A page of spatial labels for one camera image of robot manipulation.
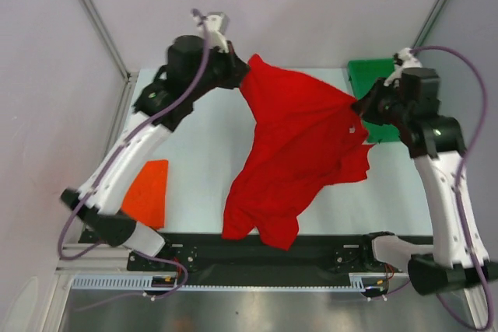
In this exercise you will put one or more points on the white slotted cable duct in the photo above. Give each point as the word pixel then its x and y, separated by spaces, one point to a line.
pixel 123 282

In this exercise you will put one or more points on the red t-shirt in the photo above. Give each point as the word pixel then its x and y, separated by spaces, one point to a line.
pixel 306 137

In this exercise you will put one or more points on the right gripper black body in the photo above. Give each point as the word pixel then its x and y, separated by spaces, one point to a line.
pixel 383 106

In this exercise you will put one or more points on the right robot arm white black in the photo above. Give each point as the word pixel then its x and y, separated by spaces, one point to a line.
pixel 457 258

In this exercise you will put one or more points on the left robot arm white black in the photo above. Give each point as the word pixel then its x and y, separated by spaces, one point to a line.
pixel 194 67

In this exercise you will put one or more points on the orange folded t-shirt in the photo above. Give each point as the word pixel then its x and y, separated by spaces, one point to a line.
pixel 146 198

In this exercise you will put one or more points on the aluminium frame rail left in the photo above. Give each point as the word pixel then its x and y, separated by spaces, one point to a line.
pixel 125 78

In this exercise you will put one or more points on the aluminium frame post right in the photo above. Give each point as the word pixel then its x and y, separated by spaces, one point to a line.
pixel 439 1

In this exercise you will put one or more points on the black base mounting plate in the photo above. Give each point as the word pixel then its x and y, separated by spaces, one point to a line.
pixel 312 261

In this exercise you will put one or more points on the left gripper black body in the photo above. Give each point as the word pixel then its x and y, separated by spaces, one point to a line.
pixel 221 69

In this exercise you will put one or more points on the aluminium front rail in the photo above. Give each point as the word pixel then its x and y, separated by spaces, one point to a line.
pixel 102 259

